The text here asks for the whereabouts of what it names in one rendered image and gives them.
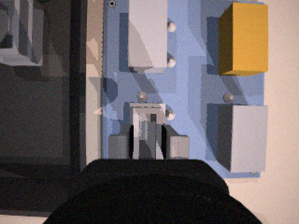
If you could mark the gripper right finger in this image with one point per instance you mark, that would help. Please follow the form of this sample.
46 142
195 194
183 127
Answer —
174 146

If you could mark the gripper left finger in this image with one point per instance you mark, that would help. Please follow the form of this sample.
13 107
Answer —
121 145

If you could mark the yellow rectangular block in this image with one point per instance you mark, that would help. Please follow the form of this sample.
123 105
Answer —
243 40

